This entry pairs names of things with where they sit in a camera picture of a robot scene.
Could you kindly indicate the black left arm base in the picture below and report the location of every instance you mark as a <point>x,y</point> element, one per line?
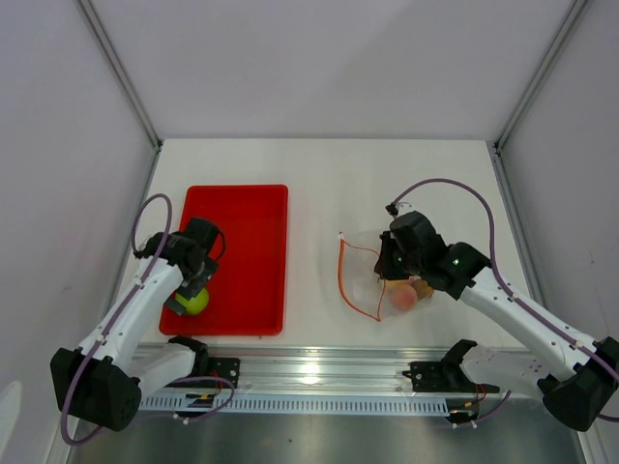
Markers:
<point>213,372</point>

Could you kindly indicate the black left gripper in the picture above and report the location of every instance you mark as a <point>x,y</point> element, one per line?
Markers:
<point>193,289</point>

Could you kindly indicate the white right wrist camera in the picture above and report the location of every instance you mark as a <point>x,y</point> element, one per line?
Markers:
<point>398,209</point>

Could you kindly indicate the red plastic tray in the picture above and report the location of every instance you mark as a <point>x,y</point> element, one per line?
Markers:
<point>247,293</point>

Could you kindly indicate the white slotted cable duct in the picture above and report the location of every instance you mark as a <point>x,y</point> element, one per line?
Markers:
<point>401,405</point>

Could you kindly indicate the green apple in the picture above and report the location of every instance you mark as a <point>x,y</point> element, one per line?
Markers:
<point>192,306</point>

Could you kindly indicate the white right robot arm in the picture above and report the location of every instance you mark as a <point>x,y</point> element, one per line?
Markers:
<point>573,374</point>

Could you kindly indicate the orange fruit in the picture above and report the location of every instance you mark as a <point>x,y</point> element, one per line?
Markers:
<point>394,284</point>

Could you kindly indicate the aluminium frame post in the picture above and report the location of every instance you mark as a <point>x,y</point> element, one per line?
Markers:
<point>553,51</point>
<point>112,58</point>

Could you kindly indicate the brown kiwi fruit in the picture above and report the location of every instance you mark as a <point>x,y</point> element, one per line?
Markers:
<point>423,289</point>

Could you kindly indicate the clear zip top bag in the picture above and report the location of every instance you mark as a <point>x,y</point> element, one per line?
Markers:
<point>348,285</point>

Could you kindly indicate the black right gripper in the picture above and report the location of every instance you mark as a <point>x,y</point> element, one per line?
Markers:
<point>384,267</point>

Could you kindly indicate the pink peach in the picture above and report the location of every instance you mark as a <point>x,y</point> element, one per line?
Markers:
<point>403,298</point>

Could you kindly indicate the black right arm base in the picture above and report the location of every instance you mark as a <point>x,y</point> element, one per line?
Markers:
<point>443,376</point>

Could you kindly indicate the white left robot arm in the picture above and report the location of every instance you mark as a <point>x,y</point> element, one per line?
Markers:
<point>100,381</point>

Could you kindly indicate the right aluminium frame post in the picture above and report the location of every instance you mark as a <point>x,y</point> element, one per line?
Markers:
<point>553,51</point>

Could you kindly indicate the left aluminium frame post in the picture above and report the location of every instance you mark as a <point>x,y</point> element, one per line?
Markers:
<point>112,58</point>

